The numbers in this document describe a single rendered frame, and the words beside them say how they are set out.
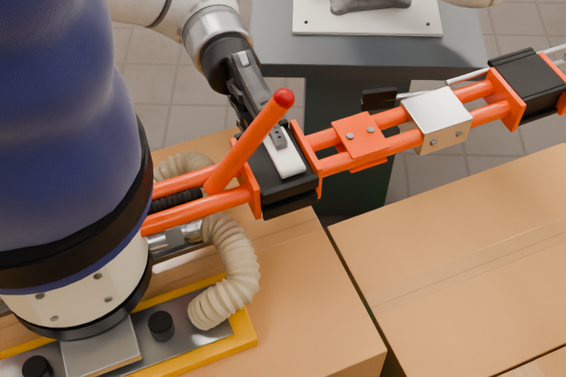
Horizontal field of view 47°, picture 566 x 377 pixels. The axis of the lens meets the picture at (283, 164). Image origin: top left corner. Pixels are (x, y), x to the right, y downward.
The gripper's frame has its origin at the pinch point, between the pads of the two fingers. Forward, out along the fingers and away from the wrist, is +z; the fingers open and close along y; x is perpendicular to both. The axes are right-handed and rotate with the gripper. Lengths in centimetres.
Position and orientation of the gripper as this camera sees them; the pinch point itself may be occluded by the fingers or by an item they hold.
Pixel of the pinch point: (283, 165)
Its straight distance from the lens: 78.0
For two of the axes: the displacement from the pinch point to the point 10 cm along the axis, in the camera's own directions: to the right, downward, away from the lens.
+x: -9.2, 3.0, -2.4
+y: 0.0, 6.2, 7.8
